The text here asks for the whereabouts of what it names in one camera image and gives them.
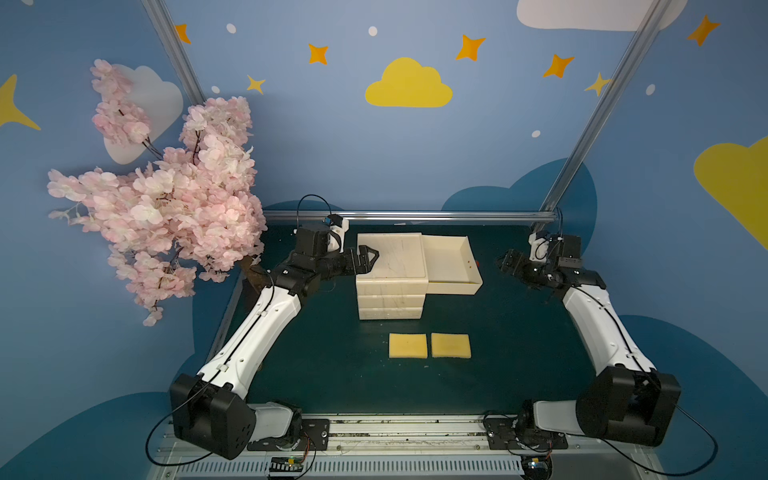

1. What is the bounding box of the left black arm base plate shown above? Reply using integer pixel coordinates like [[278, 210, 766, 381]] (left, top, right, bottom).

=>
[[246, 418, 330, 452]]

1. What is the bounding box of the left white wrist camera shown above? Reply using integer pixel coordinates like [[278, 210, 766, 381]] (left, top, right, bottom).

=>
[[324, 213, 349, 252]]

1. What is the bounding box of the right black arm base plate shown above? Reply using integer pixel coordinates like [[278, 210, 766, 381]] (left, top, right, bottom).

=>
[[480, 415, 569, 454]]

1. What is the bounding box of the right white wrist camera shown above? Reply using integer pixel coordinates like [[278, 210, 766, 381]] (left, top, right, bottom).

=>
[[528, 232, 551, 263]]

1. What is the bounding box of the left green circuit board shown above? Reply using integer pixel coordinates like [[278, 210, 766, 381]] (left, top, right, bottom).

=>
[[267, 456, 310, 479]]

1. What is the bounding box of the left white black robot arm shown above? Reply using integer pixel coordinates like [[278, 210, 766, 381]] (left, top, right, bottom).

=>
[[170, 215, 380, 460]]

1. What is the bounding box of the aluminium front rail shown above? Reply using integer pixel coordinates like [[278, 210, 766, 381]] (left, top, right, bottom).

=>
[[147, 414, 662, 479]]

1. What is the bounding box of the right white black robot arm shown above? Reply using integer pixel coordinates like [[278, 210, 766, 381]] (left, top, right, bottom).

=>
[[496, 233, 682, 447]]

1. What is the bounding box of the dark tree base plate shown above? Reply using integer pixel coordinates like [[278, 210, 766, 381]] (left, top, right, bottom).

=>
[[241, 270, 272, 314]]

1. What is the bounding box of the right small circuit board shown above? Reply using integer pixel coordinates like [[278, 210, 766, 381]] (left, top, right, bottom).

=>
[[521, 456, 553, 480]]

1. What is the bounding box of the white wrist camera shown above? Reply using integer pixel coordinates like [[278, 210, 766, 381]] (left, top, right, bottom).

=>
[[324, 213, 349, 252], [528, 232, 551, 263]]

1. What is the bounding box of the cream drawer cabinet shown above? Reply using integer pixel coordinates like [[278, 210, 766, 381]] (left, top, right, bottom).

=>
[[356, 233, 429, 320]]

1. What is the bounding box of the pink cherry blossom tree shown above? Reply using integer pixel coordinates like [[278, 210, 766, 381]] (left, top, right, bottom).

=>
[[47, 59, 267, 326]]

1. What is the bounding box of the yellow sponge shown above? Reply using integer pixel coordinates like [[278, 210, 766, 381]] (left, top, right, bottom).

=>
[[388, 333, 428, 359], [430, 333, 472, 359]]

